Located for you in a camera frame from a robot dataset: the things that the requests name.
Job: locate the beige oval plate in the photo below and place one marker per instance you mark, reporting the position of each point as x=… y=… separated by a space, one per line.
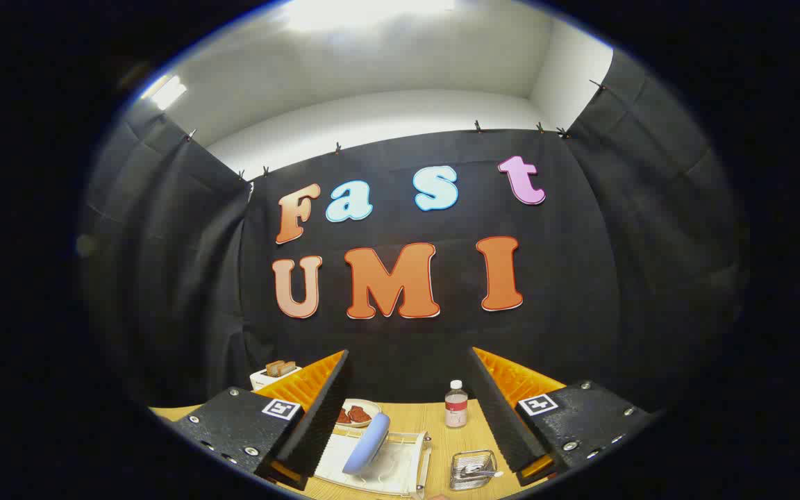
x=372 y=406

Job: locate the cream toaster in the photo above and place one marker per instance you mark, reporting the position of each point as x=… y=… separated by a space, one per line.
x=261 y=380

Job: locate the clear bottle with red label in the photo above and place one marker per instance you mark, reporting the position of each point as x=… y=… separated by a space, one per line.
x=455 y=410

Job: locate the blue plate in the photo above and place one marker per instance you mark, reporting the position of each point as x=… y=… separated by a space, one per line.
x=367 y=444

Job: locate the toast slice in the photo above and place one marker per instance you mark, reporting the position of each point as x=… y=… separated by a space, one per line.
x=289 y=366
x=273 y=369

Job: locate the black backdrop cloth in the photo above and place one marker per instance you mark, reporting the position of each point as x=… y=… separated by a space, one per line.
x=580 y=278

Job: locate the brown meat piece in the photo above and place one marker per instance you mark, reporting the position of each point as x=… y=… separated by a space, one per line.
x=360 y=414
x=342 y=417

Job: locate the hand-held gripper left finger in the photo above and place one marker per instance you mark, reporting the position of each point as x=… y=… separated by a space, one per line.
x=317 y=423

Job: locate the ceiling light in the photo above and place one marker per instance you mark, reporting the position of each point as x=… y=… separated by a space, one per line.
x=167 y=92

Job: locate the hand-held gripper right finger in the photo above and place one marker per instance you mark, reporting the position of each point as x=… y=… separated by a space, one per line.
x=501 y=417

